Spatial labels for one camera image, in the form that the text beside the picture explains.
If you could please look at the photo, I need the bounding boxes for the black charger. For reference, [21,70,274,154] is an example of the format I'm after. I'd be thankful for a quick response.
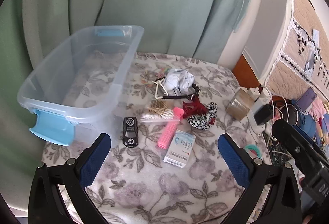
[254,105,274,125]

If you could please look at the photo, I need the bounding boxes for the clear plastic storage container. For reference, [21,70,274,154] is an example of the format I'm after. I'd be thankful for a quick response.
[17,25,145,147]

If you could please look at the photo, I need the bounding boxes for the black and white spotted scrunchie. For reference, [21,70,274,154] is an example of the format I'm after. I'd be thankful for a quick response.
[187,101,219,131]

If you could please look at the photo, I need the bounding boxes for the purple box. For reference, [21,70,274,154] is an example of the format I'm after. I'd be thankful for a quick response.
[297,87,318,113]

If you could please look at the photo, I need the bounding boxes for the dark round pot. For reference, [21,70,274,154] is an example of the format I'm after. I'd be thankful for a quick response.
[272,96,302,124]

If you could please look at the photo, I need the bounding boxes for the white power strip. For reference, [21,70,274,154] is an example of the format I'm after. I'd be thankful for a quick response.
[247,87,275,134]

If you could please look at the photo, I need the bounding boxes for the brown tape roll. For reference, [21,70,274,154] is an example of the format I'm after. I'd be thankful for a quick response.
[226,89,255,120]

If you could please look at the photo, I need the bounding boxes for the white paper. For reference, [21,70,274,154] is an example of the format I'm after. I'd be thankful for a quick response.
[164,68,194,95]

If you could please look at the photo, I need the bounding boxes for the bag of cotton swabs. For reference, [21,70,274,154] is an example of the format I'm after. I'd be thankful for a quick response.
[140,99,180,123]

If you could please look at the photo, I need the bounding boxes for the white medicine box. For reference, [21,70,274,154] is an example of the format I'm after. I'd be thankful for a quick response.
[163,130,196,168]

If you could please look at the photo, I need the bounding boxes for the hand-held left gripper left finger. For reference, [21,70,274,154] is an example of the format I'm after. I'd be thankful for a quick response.
[28,133,111,224]

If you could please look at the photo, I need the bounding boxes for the black toy car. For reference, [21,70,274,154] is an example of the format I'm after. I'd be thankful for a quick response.
[122,117,139,148]

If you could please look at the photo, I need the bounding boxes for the pale green curtain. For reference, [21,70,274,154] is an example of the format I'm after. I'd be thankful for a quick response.
[0,0,261,163]

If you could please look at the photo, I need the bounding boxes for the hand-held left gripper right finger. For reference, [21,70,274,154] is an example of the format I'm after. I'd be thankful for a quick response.
[218,133,302,224]

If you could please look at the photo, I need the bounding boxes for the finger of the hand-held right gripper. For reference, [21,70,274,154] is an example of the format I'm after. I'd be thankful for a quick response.
[292,124,329,160]
[272,119,325,172]

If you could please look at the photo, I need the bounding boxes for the grey floral blanket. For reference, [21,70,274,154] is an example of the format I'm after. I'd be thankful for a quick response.
[41,51,273,224]

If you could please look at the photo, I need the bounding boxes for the red hair claw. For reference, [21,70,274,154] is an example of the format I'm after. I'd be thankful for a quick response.
[182,97,209,119]

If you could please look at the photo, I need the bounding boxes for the pink clothes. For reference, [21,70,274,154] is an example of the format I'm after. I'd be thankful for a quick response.
[308,98,329,122]

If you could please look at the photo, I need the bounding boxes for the pink hair roller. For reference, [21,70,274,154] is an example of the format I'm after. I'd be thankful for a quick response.
[157,107,184,149]

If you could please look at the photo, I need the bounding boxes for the white plastic clip hanger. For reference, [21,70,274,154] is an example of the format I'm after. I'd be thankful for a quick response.
[154,79,170,99]

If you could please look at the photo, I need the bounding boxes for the beige quilted cover with lace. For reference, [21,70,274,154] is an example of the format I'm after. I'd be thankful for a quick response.
[265,0,329,101]

